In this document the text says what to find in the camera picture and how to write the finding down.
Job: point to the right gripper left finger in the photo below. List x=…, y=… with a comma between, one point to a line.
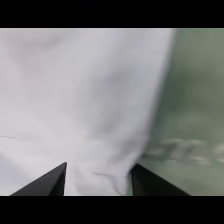
x=50, y=185

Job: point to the light blue shirt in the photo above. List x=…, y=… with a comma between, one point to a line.
x=83, y=100

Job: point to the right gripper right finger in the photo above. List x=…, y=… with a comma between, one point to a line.
x=150, y=186

